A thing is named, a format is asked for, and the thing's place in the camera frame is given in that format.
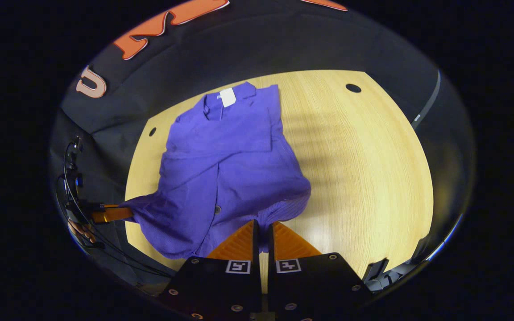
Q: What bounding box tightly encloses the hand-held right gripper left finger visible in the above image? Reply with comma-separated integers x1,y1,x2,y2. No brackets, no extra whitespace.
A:
159,219,262,321

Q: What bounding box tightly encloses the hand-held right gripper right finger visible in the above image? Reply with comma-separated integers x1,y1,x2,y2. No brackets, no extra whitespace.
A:
267,222,373,321

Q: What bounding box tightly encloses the purple shirt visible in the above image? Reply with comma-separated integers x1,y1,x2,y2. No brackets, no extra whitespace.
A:
119,82,312,260

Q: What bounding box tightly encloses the black backdrop cloth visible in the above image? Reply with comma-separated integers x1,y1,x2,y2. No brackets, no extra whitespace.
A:
50,0,476,295

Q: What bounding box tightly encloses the black cable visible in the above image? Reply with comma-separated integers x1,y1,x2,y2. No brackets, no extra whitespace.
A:
63,138,175,279

